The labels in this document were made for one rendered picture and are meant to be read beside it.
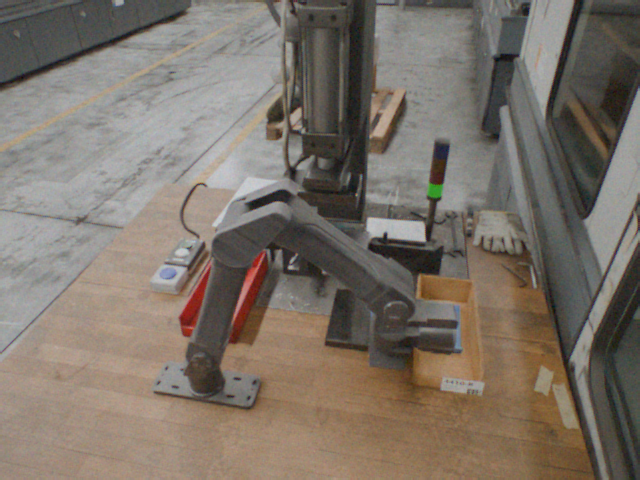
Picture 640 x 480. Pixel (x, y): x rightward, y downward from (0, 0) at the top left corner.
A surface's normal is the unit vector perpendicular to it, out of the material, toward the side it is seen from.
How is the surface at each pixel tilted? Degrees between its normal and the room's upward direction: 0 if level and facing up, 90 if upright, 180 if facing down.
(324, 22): 90
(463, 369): 0
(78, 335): 0
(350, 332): 0
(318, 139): 90
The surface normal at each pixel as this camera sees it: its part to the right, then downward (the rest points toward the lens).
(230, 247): -0.10, 0.57
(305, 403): -0.01, -0.82
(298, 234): 0.11, 0.65
